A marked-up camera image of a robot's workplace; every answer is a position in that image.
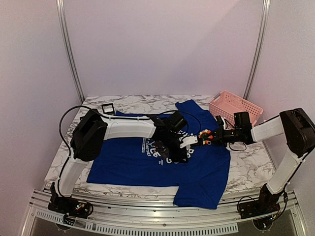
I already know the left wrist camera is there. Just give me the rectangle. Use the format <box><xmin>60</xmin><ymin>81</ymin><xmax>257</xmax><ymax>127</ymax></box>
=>
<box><xmin>180</xmin><ymin>135</ymin><xmax>198</xmax><ymax>149</ymax></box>

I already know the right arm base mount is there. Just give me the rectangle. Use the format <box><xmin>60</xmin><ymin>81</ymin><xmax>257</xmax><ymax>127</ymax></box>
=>
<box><xmin>237</xmin><ymin>196</ymin><xmax>280</xmax><ymax>219</ymax></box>

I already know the pink plastic basket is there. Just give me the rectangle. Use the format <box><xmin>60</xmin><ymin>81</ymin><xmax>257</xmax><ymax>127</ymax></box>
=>
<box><xmin>209</xmin><ymin>90</ymin><xmax>263</xmax><ymax>126</ymax></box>

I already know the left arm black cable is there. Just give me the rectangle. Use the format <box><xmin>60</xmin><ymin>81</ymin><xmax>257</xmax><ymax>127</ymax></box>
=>
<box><xmin>58</xmin><ymin>105</ymin><xmax>202</xmax><ymax>158</ymax></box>

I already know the left aluminium frame post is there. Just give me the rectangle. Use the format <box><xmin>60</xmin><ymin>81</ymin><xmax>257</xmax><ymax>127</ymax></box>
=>
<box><xmin>56</xmin><ymin>0</ymin><xmax>85</xmax><ymax>104</ymax></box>

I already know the aluminium frame post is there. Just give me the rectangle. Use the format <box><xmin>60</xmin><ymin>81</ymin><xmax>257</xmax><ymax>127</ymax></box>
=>
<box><xmin>243</xmin><ymin>0</ymin><xmax>271</xmax><ymax>100</ymax></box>
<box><xmin>56</xmin><ymin>0</ymin><xmax>85</xmax><ymax>104</ymax></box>

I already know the orange yellow flower brooch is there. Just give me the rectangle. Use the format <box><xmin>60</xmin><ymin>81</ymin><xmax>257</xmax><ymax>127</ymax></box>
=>
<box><xmin>198</xmin><ymin>129</ymin><xmax>213</xmax><ymax>145</ymax></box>

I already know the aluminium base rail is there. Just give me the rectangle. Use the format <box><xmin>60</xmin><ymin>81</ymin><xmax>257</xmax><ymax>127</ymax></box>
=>
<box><xmin>19</xmin><ymin>190</ymin><xmax>308</xmax><ymax>236</ymax></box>

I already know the blue printed t-shirt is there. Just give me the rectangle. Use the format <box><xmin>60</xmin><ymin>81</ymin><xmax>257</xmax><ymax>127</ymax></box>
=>
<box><xmin>86</xmin><ymin>98</ymin><xmax>232</xmax><ymax>210</ymax></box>

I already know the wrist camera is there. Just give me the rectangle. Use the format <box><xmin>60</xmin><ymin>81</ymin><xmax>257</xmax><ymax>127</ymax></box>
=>
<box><xmin>180</xmin><ymin>135</ymin><xmax>198</xmax><ymax>149</ymax></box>
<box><xmin>215</xmin><ymin>115</ymin><xmax>227</xmax><ymax>130</ymax></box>

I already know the right aluminium frame post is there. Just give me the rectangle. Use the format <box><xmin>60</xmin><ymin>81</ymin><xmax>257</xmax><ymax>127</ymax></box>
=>
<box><xmin>243</xmin><ymin>0</ymin><xmax>271</xmax><ymax>100</ymax></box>

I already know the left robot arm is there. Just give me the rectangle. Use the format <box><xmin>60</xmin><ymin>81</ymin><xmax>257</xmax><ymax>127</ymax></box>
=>
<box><xmin>52</xmin><ymin>109</ymin><xmax>197</xmax><ymax>213</ymax></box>

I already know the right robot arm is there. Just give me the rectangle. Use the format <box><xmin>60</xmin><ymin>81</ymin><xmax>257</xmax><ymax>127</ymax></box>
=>
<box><xmin>205</xmin><ymin>108</ymin><xmax>315</xmax><ymax>214</ymax></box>

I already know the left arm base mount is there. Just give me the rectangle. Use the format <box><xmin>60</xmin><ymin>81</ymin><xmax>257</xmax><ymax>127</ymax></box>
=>
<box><xmin>48</xmin><ymin>196</ymin><xmax>94</xmax><ymax>219</ymax></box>

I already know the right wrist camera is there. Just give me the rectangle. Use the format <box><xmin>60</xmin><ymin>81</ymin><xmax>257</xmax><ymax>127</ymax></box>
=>
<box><xmin>215</xmin><ymin>115</ymin><xmax>227</xmax><ymax>130</ymax></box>

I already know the black brooch display box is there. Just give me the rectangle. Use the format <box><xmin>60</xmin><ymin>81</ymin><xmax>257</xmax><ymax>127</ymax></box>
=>
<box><xmin>101</xmin><ymin>103</ymin><xmax>115</xmax><ymax>116</ymax></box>

